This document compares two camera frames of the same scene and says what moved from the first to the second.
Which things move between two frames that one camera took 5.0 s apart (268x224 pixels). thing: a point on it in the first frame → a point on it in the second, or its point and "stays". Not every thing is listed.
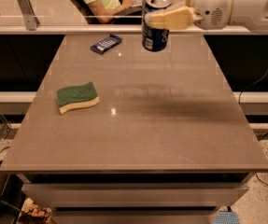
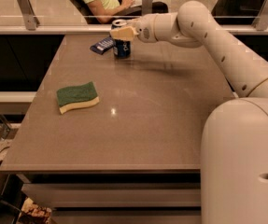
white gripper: x=212 y=6 → x=145 y=28
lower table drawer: x=134 y=217 stays
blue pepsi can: x=155 y=39 → x=121 y=48
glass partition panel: x=67 y=5 stays
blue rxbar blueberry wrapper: x=106 y=44 stays
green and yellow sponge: x=76 y=96 stays
